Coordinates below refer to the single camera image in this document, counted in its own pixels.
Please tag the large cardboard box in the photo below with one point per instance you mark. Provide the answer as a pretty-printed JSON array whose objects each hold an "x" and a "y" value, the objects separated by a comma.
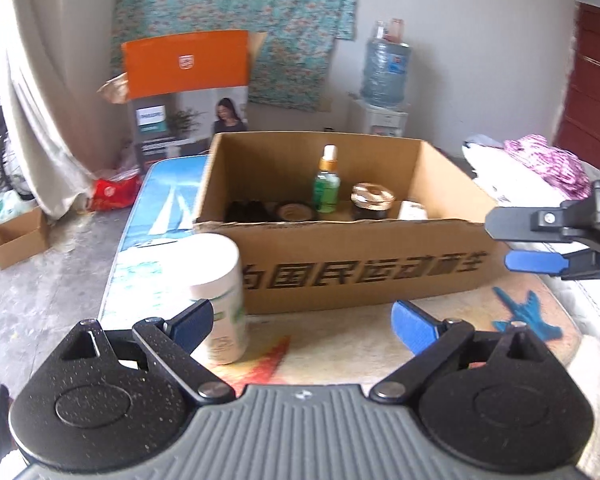
[{"x": 380, "y": 270}]

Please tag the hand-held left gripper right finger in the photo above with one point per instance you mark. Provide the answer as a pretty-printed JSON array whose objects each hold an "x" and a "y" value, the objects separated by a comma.
[{"x": 415, "y": 325}]

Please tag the small brown cardboard box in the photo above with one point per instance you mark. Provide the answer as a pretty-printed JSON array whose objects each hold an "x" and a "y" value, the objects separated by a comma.
[{"x": 20, "y": 240}]

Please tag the floral teal wall cloth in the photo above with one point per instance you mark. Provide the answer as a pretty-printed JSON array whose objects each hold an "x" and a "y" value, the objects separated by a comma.
[{"x": 280, "y": 20}]

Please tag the pink checked cloth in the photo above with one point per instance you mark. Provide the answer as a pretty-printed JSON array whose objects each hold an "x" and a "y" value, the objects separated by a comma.
[{"x": 550, "y": 165}]

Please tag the blue water jug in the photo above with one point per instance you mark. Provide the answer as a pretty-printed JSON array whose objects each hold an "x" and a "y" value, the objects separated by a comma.
[{"x": 385, "y": 70}]

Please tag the brown wooden door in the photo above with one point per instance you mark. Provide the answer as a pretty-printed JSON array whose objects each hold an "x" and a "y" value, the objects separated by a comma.
[{"x": 592, "y": 90}]

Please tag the white water dispenser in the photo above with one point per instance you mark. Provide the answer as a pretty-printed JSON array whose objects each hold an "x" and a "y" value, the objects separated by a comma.
[{"x": 380, "y": 120}]

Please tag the white and green plastic bag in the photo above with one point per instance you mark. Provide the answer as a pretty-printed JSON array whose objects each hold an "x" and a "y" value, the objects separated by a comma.
[{"x": 10, "y": 207}]

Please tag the red printed bag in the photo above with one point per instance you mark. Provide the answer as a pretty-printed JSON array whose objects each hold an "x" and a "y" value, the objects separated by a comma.
[{"x": 112, "y": 192}]

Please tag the small pink bottle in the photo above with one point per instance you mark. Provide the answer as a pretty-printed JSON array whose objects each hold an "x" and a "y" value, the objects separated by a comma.
[{"x": 397, "y": 30}]

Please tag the orange and grey product box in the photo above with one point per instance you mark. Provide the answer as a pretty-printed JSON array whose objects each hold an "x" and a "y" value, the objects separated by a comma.
[{"x": 185, "y": 65}]

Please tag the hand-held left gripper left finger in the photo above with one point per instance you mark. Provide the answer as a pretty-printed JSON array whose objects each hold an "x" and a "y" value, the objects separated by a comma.
[{"x": 192, "y": 322}]

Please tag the white charger plug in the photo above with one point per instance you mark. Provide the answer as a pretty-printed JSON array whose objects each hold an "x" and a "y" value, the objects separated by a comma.
[{"x": 412, "y": 210}]

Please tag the black tape roll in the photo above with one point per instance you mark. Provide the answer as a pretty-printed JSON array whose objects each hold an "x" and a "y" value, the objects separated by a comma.
[{"x": 294, "y": 211}]

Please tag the white bottle with green label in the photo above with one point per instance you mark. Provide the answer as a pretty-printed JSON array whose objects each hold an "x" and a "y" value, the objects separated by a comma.
[{"x": 220, "y": 300}]

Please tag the green dropper bottle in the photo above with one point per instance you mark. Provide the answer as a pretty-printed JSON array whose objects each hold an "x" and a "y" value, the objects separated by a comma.
[{"x": 326, "y": 190}]

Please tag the dark jar with gold lid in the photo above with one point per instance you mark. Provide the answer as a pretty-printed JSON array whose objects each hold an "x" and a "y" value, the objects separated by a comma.
[{"x": 372, "y": 200}]

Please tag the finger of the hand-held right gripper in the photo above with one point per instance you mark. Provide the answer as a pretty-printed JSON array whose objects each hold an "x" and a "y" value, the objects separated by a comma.
[
  {"x": 520, "y": 222},
  {"x": 530, "y": 262}
]

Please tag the white curtain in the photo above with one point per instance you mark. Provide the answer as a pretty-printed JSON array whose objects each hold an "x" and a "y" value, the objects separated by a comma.
[{"x": 55, "y": 85}]

